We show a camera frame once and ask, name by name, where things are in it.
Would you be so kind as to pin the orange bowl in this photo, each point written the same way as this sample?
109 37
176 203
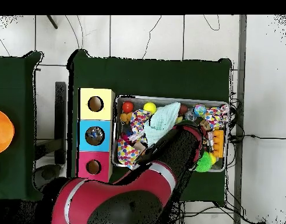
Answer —
1 131

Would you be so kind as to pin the crushed clear plastic bottle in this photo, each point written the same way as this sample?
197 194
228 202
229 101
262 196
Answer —
95 135

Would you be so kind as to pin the red orange ball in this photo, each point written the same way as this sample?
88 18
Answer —
127 107

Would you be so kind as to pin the black panel stand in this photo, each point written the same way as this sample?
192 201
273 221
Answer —
60 121

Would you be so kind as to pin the yellow ball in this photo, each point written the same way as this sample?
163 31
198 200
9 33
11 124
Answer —
150 107

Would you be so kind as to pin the wooden three-hole box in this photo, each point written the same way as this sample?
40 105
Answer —
105 112

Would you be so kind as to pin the mint green cloth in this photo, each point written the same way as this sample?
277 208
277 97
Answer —
163 119

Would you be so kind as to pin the dark green side tablecloth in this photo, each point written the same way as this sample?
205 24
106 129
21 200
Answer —
14 93

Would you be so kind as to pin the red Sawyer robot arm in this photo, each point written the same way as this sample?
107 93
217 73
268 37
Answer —
133 186

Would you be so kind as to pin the brown toy football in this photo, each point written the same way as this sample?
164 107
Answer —
183 110

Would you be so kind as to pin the green spiky ball with eyes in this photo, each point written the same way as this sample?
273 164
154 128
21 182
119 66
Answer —
204 163

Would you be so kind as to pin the globe print ball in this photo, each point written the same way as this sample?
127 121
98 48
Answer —
199 110

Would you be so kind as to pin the orange ladder-shaped block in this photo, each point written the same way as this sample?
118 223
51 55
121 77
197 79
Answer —
218 143

